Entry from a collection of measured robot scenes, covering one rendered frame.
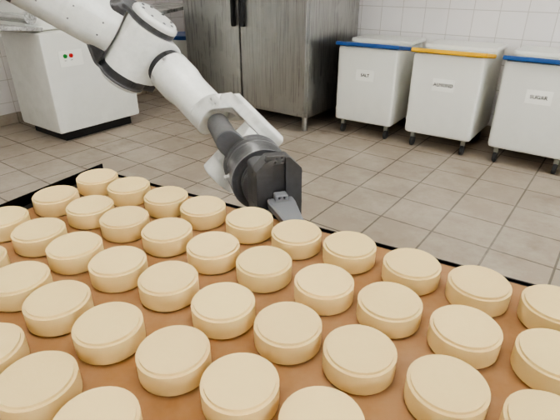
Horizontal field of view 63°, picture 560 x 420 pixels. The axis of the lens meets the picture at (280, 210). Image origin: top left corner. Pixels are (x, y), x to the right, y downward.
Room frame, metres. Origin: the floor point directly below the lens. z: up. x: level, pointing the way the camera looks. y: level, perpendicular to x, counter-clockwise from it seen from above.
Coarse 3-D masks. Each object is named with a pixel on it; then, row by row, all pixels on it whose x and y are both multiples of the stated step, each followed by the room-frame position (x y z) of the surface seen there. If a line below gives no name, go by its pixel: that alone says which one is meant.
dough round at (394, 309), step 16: (368, 288) 0.30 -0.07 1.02; (384, 288) 0.30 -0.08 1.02; (400, 288) 0.30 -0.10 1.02; (368, 304) 0.28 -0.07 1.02; (384, 304) 0.28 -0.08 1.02; (400, 304) 0.28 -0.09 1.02; (416, 304) 0.28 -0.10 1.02; (368, 320) 0.27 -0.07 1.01; (384, 320) 0.26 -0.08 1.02; (400, 320) 0.26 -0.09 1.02; (416, 320) 0.27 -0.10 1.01; (400, 336) 0.26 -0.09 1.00
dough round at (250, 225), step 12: (228, 216) 0.42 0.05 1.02; (240, 216) 0.42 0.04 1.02; (252, 216) 0.42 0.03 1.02; (264, 216) 0.42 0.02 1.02; (228, 228) 0.41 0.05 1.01; (240, 228) 0.40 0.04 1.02; (252, 228) 0.40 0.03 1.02; (264, 228) 0.40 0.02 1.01; (240, 240) 0.40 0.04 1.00; (252, 240) 0.40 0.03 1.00; (264, 240) 0.40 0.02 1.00
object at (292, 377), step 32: (224, 224) 0.44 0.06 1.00; (320, 256) 0.38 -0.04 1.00; (288, 288) 0.33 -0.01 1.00; (512, 288) 0.33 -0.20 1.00; (0, 320) 0.28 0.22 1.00; (160, 320) 0.28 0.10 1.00; (352, 320) 0.28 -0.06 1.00; (512, 320) 0.28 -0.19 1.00; (32, 352) 0.25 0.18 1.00; (224, 352) 0.25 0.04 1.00; (256, 352) 0.25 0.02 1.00; (320, 352) 0.25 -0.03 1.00; (416, 352) 0.25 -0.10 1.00; (96, 384) 0.22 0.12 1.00; (128, 384) 0.22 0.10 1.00; (288, 384) 0.22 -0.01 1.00; (320, 384) 0.22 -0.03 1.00; (512, 384) 0.22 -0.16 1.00; (160, 416) 0.20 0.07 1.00; (192, 416) 0.20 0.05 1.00; (384, 416) 0.20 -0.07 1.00
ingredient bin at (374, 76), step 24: (360, 48) 3.85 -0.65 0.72; (384, 48) 3.75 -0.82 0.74; (408, 48) 3.82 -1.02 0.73; (360, 72) 3.84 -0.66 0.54; (384, 72) 3.72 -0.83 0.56; (408, 72) 3.91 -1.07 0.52; (360, 96) 3.83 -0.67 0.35; (384, 96) 3.71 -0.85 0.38; (408, 96) 3.98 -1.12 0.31; (360, 120) 3.82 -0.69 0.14; (384, 120) 3.70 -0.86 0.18
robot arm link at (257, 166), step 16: (256, 144) 0.58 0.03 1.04; (272, 144) 0.60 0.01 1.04; (240, 160) 0.56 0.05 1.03; (256, 160) 0.53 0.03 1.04; (272, 160) 0.49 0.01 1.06; (288, 160) 0.49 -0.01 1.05; (224, 176) 0.57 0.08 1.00; (240, 176) 0.56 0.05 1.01; (256, 176) 0.48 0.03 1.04; (272, 176) 0.49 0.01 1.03; (288, 176) 0.49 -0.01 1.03; (240, 192) 0.56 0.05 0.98; (256, 192) 0.48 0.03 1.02; (272, 192) 0.49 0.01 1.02; (288, 192) 0.49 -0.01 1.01
